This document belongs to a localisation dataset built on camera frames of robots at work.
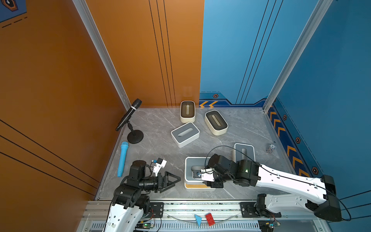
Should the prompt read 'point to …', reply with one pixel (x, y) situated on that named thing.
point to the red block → (210, 219)
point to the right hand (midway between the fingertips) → (204, 174)
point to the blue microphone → (124, 147)
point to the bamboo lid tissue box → (197, 186)
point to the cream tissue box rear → (187, 111)
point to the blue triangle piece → (198, 219)
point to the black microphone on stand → (136, 136)
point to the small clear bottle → (271, 148)
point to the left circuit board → (144, 225)
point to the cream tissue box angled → (216, 123)
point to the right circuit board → (267, 225)
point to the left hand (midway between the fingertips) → (177, 181)
